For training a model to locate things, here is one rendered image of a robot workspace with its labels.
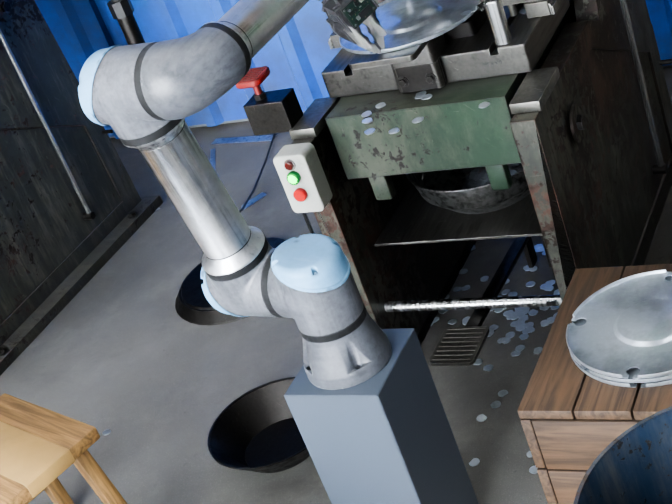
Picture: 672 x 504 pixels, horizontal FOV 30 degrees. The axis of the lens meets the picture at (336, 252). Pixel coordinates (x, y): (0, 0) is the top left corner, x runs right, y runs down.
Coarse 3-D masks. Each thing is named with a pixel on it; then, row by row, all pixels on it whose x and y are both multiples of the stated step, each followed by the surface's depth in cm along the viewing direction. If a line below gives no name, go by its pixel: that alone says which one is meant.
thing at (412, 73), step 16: (416, 48) 232; (432, 48) 243; (352, 64) 237; (368, 64) 235; (384, 64) 234; (400, 64) 247; (416, 64) 245; (432, 64) 244; (400, 80) 248; (416, 80) 248; (432, 80) 245
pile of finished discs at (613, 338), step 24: (624, 288) 219; (648, 288) 216; (576, 312) 217; (600, 312) 215; (624, 312) 212; (648, 312) 210; (576, 336) 212; (600, 336) 209; (624, 336) 206; (648, 336) 204; (576, 360) 207; (600, 360) 204; (624, 360) 202; (648, 360) 200; (624, 384) 199; (648, 384) 197
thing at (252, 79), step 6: (264, 66) 257; (252, 72) 257; (258, 72) 255; (264, 72) 255; (246, 78) 255; (252, 78) 253; (258, 78) 253; (264, 78) 255; (240, 84) 254; (246, 84) 254; (252, 84) 253; (258, 84) 253; (258, 90) 257
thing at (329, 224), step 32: (384, 0) 286; (320, 128) 255; (320, 160) 256; (352, 192) 267; (320, 224) 263; (352, 224) 266; (384, 224) 279; (352, 256) 265; (384, 256) 278; (416, 256) 292; (448, 256) 307; (384, 288) 277; (416, 288) 291; (448, 288) 306; (384, 320) 276; (416, 320) 290
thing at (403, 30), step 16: (400, 0) 257; (416, 0) 254; (432, 0) 251; (448, 0) 248; (464, 0) 245; (480, 0) 241; (384, 16) 252; (400, 16) 248; (416, 16) 244; (432, 16) 242; (448, 16) 240; (464, 16) 238; (400, 32) 241; (416, 32) 239; (432, 32) 236; (352, 48) 243; (400, 48) 234
